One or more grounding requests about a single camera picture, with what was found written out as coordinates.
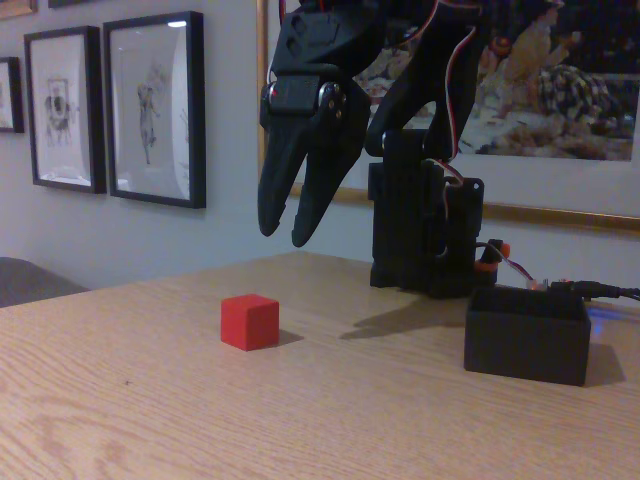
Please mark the black framed figure drawing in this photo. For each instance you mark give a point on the black framed figure drawing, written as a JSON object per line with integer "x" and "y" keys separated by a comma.
{"x": 150, "y": 110}

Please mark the black framed portrait drawing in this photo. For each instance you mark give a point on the black framed portrait drawing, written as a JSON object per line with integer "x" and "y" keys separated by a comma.
{"x": 62, "y": 107}

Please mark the orange table clamp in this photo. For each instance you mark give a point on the orange table clamp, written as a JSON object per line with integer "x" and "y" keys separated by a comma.
{"x": 487, "y": 261}

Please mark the small controller board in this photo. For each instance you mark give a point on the small controller board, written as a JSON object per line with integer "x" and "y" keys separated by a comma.
{"x": 542, "y": 285}

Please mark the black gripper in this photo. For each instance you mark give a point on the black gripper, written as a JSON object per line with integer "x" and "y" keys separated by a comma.
{"x": 295, "y": 102}

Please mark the grey sofa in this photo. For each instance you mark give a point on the grey sofa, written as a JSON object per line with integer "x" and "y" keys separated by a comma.
{"x": 30, "y": 282}

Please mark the small gold picture frame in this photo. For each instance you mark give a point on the small gold picture frame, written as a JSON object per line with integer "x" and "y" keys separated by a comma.
{"x": 17, "y": 6}

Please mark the small black picture frame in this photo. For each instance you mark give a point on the small black picture frame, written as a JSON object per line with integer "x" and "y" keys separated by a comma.
{"x": 10, "y": 95}

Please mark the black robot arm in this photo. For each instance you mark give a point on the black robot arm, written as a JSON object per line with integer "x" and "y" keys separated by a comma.
{"x": 425, "y": 225}

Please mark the dark picture frame edge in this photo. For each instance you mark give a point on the dark picture frame edge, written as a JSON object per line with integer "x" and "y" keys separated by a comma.
{"x": 70, "y": 2}

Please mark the red cube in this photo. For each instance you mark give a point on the red cube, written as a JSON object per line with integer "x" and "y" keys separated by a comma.
{"x": 247, "y": 322}

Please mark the large gold framed painting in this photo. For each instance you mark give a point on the large gold framed painting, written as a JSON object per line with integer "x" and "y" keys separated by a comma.
{"x": 550, "y": 125}

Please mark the black box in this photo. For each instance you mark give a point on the black box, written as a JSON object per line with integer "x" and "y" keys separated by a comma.
{"x": 525, "y": 345}

